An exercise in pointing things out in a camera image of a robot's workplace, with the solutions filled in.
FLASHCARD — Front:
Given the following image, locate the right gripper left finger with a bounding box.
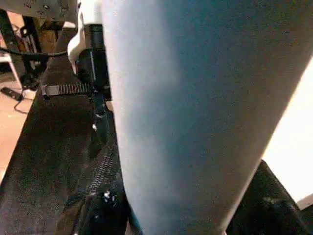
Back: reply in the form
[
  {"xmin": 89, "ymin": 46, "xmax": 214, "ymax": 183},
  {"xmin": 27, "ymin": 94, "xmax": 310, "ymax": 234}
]
[{"xmin": 56, "ymin": 142, "xmax": 133, "ymax": 235}]

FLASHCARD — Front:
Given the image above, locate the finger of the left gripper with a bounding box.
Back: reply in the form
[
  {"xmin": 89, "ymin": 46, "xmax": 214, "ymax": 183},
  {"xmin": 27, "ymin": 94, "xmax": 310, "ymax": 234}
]
[{"xmin": 92, "ymin": 95, "xmax": 118, "ymax": 152}]

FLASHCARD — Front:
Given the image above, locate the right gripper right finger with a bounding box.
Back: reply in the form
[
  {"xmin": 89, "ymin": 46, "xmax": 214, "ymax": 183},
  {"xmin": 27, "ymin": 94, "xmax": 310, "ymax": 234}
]
[{"xmin": 227, "ymin": 159, "xmax": 313, "ymax": 235}]

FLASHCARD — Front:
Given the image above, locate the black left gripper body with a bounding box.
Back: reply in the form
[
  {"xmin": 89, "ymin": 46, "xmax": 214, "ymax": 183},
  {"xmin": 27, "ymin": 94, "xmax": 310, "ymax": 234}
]
[{"xmin": 76, "ymin": 24, "xmax": 112, "ymax": 98}]

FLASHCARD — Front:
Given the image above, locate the white plastic table leg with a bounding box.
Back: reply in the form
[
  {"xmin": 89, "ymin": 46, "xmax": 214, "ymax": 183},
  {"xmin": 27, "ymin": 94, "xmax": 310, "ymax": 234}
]
[{"xmin": 100, "ymin": 0, "xmax": 313, "ymax": 235}]

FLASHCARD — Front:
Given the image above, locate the black work mat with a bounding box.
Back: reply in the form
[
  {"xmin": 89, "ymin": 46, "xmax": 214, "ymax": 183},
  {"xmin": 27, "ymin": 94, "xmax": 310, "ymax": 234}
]
[{"xmin": 0, "ymin": 54, "xmax": 123, "ymax": 235}]

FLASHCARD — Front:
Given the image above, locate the black metal stand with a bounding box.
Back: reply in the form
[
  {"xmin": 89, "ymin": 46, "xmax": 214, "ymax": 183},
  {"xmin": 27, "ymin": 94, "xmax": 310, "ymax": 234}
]
[{"xmin": 0, "ymin": 10, "xmax": 47, "ymax": 91}]

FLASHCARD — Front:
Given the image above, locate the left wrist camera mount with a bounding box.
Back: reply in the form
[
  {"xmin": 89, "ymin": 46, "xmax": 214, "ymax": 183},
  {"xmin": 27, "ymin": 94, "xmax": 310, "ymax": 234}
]
[{"xmin": 67, "ymin": 0, "xmax": 103, "ymax": 74}]

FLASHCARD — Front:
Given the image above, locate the black cable tie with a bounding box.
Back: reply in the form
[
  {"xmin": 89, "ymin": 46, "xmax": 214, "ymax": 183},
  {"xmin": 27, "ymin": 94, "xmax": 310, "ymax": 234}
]
[{"xmin": 42, "ymin": 83, "xmax": 93, "ymax": 96}]

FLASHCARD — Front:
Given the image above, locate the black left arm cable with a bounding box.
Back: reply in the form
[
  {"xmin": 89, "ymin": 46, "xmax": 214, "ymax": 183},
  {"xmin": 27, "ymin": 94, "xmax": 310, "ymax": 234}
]
[{"xmin": 0, "ymin": 47, "xmax": 69, "ymax": 57}]

